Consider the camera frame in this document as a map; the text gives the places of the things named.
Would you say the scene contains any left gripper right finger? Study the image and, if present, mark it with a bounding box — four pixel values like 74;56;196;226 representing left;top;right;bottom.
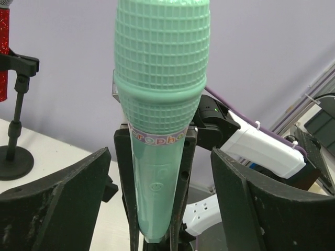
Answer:
211;148;334;250

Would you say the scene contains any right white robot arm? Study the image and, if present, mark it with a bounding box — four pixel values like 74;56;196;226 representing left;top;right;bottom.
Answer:
193;95;319;190

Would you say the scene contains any aluminium extrusion frame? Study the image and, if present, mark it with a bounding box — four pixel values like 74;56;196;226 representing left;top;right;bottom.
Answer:
270;62;334;135

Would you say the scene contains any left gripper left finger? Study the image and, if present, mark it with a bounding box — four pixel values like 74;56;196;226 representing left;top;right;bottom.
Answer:
1;147;111;250

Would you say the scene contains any red glitter microphone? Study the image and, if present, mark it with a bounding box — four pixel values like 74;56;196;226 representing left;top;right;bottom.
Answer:
1;0;13;102

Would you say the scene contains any black round-base mic stand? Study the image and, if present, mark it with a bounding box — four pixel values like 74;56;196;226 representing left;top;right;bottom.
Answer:
1;50;40;181

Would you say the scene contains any teal plastic microphone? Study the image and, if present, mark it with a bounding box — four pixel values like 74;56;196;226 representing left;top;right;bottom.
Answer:
114;1;210;243

